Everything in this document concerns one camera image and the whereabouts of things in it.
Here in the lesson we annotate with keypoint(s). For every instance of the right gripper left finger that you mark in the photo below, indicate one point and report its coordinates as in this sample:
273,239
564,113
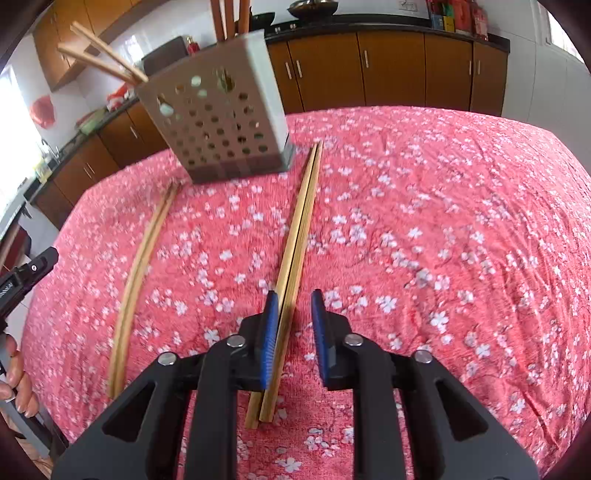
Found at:
179,406

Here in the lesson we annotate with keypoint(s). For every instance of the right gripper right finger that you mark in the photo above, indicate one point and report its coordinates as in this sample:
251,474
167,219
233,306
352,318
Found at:
411,402

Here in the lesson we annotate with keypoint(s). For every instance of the group chopstick three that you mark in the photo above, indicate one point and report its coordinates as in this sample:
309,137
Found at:
100,45
123,325

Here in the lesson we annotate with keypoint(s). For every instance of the group chopstick two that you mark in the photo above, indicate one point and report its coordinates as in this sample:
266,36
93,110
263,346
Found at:
229,18
94,62

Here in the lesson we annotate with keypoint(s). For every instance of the group chopstick five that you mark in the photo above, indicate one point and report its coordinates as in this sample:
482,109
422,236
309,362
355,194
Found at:
290,300

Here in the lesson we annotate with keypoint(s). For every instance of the group chopstick one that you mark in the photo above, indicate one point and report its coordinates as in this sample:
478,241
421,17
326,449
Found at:
244,15
217,20

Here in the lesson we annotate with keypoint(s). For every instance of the person's left hand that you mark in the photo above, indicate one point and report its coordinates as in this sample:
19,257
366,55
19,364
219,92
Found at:
18,385

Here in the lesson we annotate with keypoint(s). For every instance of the green basin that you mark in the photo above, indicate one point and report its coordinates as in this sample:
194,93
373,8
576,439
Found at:
90,122

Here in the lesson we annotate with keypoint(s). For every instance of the red floral tablecloth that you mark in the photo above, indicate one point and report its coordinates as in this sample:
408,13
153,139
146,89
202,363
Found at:
461,234

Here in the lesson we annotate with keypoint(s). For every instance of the red white snack bags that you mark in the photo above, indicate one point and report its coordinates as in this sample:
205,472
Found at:
116,99

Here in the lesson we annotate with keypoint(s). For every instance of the perforated beige utensil holder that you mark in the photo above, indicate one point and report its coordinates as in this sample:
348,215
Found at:
220,111

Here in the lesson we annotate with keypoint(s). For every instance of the upper wooden cabinets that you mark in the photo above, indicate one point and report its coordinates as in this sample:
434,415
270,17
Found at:
107,19

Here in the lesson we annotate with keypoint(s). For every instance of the wooden cabinets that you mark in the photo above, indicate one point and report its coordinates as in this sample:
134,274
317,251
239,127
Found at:
107,19
369,74

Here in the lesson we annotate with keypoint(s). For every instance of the dark wooden cutting board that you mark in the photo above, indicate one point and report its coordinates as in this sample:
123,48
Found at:
164,56

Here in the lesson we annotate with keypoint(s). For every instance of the red bottle on counter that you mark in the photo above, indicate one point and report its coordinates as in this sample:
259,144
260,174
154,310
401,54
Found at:
191,46

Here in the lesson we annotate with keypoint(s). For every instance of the black wok left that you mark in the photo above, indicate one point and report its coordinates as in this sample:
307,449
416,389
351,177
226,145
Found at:
261,21

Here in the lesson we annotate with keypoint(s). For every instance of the black countertop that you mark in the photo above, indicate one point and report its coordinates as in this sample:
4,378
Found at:
323,27

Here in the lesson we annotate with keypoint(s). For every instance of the lower wooden cabinets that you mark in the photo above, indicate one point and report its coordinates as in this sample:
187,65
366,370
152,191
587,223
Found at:
369,74

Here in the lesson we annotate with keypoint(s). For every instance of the black lidded wok right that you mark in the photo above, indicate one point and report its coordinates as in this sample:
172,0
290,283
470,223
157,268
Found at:
313,9

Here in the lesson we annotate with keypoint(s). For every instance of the red bag with condiments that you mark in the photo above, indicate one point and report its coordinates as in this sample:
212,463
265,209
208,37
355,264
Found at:
463,17

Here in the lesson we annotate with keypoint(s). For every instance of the red plastic bag on wall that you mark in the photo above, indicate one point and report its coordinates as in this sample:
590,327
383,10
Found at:
42,112

